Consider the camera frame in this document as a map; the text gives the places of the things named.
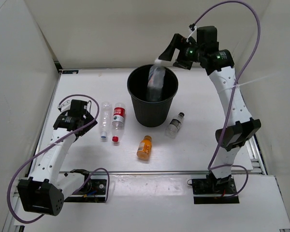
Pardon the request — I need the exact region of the clear bottle black cap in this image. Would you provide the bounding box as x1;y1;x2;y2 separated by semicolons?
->
165;112;185;139

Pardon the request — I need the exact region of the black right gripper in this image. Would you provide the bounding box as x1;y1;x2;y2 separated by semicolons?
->
159;33;205;70

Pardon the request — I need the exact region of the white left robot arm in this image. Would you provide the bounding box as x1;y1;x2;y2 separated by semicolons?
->
17;100;97;216

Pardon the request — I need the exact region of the clear bottle white cap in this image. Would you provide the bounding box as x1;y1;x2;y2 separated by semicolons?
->
146;58;165;102

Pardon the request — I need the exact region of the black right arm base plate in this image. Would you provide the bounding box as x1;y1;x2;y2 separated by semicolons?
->
187;178;240;204

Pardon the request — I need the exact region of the orange juice bottle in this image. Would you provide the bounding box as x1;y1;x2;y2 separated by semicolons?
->
137;135;152;161

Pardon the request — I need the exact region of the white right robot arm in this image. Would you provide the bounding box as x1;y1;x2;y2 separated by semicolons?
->
159;26;261;193

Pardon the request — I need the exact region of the white zip tie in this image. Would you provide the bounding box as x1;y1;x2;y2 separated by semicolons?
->
231;72;279;88

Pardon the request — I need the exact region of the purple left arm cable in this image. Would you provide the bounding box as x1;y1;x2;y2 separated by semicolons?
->
6;94;110;223

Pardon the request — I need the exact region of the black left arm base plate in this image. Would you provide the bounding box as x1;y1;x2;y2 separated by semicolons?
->
64;178;108;203

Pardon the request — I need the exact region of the black plastic waste bin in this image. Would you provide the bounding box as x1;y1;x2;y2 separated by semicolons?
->
127;64;178;128

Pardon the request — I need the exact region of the clear bottle blue cap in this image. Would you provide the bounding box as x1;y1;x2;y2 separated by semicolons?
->
99;101;112;140

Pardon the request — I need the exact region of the clear bottle red label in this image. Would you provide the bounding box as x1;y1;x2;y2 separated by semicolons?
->
111;102;126;143

